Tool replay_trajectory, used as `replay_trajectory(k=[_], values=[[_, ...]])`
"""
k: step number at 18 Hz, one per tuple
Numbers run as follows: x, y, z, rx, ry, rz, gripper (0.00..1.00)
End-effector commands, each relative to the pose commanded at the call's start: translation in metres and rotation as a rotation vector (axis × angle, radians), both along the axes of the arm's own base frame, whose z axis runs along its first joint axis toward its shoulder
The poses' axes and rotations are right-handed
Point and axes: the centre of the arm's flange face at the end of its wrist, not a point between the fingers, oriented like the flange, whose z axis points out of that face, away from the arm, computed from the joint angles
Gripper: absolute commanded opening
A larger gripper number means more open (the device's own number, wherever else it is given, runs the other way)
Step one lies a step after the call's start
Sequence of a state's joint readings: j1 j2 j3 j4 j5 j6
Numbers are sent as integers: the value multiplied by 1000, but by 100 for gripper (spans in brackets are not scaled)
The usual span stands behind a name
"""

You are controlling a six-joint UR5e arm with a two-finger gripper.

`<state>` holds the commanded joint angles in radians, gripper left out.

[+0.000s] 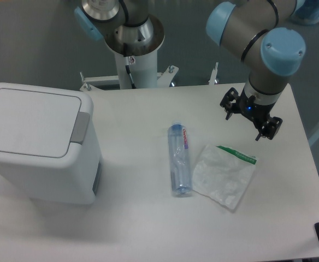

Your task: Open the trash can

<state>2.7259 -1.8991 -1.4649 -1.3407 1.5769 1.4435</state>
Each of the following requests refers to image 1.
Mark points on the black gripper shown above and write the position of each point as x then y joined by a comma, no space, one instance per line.
267,126

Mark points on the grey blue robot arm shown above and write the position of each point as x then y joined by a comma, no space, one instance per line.
250,32

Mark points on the white trash can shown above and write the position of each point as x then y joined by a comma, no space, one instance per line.
48,144

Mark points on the clear plastic zip bag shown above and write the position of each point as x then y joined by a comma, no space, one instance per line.
223,174

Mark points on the clear plastic water bottle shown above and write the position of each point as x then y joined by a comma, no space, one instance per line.
179,160

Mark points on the blue plastic bag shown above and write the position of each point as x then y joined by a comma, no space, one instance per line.
307,14

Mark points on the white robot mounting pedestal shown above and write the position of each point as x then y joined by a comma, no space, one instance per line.
134,72

